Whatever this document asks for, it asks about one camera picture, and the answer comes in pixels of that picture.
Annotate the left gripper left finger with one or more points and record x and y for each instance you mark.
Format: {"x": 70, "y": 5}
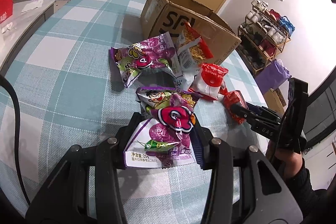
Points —
{"x": 83, "y": 187}

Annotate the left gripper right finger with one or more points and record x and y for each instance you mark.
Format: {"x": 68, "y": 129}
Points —
{"x": 244, "y": 186}

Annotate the small red snack packet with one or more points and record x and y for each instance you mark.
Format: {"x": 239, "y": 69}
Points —
{"x": 236, "y": 106}

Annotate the purple snack bag small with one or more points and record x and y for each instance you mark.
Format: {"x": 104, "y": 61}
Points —
{"x": 162, "y": 139}

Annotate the purple snack bag large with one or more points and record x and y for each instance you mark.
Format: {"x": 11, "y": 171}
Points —
{"x": 156, "y": 54}

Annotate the person's right hand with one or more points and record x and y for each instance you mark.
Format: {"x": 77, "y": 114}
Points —
{"x": 291, "y": 163}

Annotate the cat logo cardboard box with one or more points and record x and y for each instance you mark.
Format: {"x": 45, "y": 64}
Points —
{"x": 275, "y": 101}

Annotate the purple gift bag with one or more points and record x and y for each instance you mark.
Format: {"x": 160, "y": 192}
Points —
{"x": 272, "y": 76}

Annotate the red white snack bag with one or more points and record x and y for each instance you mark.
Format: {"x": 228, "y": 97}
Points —
{"x": 209, "y": 82}

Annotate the wooden shoe rack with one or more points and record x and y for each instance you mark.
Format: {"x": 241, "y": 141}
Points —
{"x": 264, "y": 34}

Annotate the teal plaid tablecloth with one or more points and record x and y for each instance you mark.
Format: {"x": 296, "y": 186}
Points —
{"x": 69, "y": 93}

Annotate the orange noodle snack bag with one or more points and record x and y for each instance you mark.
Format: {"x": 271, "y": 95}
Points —
{"x": 192, "y": 50}

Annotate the grey side table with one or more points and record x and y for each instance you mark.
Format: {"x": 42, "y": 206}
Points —
{"x": 16, "y": 30}

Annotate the red gift box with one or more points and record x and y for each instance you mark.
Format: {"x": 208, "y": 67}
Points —
{"x": 6, "y": 9}

